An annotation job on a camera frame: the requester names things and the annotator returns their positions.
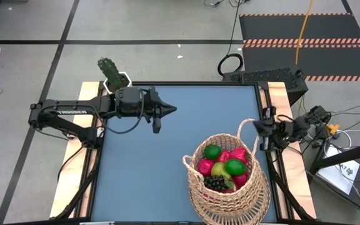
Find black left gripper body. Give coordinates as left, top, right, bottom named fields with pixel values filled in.
left=114, top=87, right=156, bottom=124

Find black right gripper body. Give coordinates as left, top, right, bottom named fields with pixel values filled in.
left=262, top=106, right=295, bottom=148

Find red bell pepper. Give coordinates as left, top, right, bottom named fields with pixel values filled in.
left=230, top=146, right=249, bottom=164

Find green lime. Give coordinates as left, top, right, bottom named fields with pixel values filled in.
left=203, top=144, right=223, bottom=161
left=224, top=158, right=247, bottom=176

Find yellow-green pear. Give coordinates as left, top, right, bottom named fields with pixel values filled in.
left=210, top=161, right=231, bottom=179

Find woven straw basket with handles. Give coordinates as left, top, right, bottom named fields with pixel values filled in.
left=181, top=117, right=271, bottom=216

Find dark grape bunch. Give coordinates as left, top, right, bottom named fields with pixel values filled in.
left=202, top=174, right=236, bottom=193

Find red round fruit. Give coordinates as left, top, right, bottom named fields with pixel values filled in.
left=197, top=158, right=214, bottom=177

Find wooden side board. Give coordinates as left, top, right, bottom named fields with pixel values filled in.
left=267, top=81, right=318, bottom=219
left=49, top=81, right=109, bottom=219

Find green cactus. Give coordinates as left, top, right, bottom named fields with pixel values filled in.
left=97, top=57, right=128, bottom=91

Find black stand beam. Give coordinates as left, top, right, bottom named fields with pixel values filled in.
left=309, top=140, right=360, bottom=176

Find white paper sheet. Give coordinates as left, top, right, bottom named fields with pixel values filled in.
left=317, top=145, right=360, bottom=196

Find black hazard-striped floor mat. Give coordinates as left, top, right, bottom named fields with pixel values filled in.
left=238, top=12, right=360, bottom=83

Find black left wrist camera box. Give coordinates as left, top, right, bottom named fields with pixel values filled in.
left=114, top=87, right=144, bottom=117

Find black left wrist camera cable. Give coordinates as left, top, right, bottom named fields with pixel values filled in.
left=92, top=89, right=146, bottom=136

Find black coiled cable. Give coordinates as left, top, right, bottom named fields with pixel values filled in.
left=217, top=0, right=245, bottom=78

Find yellow cable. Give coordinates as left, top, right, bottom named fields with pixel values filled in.
left=294, top=0, right=314, bottom=65

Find tangled black cables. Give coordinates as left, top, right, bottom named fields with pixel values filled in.
left=203, top=0, right=251, bottom=9

